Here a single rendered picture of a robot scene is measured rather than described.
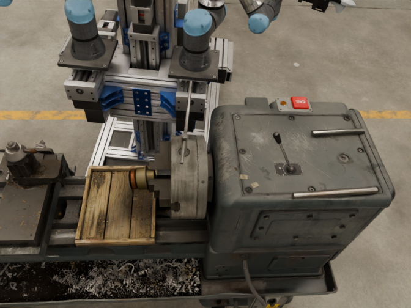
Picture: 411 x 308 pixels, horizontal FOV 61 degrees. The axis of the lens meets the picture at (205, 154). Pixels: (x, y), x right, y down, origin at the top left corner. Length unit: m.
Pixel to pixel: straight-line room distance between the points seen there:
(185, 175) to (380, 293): 1.76
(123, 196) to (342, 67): 2.97
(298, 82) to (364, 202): 2.47
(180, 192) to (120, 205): 0.39
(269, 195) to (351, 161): 0.34
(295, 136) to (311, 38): 3.02
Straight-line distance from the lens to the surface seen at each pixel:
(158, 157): 1.29
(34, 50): 3.91
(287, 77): 3.61
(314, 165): 1.23
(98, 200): 1.53
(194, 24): 1.52
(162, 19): 1.73
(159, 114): 1.84
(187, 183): 1.17
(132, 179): 1.30
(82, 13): 1.61
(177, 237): 1.44
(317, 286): 1.84
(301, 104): 1.41
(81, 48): 1.69
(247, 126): 1.28
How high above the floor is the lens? 2.18
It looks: 52 degrees down
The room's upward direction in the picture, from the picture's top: 7 degrees clockwise
